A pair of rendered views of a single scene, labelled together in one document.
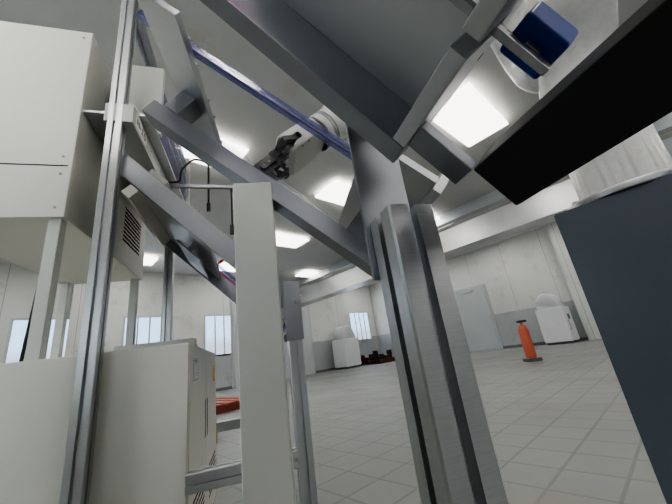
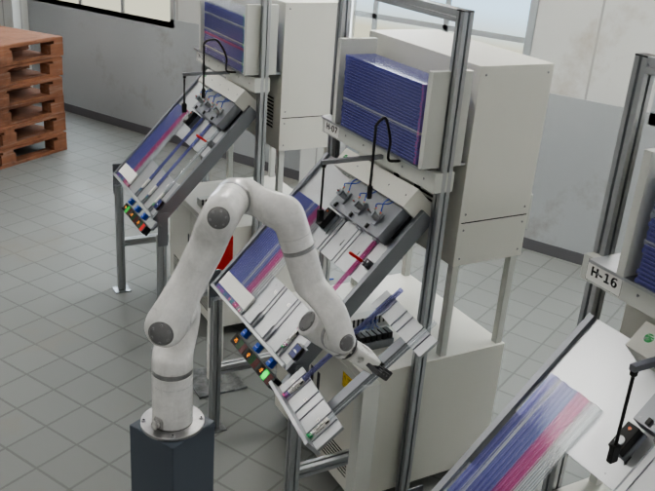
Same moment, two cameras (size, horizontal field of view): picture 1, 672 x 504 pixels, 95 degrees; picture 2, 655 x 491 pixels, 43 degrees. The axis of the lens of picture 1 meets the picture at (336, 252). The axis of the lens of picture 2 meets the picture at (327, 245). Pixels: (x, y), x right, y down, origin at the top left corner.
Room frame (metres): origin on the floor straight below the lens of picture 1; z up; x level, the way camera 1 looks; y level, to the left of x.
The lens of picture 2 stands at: (2.57, -0.53, 2.20)
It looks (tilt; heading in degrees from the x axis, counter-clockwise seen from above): 23 degrees down; 167
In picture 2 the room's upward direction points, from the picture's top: 4 degrees clockwise
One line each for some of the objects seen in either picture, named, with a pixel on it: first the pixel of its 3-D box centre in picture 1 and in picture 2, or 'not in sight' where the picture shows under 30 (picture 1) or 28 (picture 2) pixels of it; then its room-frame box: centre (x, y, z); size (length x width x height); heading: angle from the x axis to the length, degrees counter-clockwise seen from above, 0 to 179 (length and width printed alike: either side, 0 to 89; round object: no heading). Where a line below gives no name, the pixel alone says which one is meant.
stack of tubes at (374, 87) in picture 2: not in sight; (394, 105); (-0.20, 0.31, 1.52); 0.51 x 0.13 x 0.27; 17
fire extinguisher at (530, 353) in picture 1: (526, 340); not in sight; (5.58, -3.00, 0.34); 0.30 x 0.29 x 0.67; 45
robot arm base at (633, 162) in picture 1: (609, 154); (172, 396); (0.46, -0.48, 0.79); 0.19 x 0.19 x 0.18
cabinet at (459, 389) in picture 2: not in sight; (380, 382); (-0.29, 0.41, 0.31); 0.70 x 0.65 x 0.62; 17
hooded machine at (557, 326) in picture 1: (554, 317); not in sight; (9.04, -5.81, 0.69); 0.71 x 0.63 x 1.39; 44
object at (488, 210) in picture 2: not in sight; (462, 252); (-0.39, 0.73, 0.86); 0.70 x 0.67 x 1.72; 17
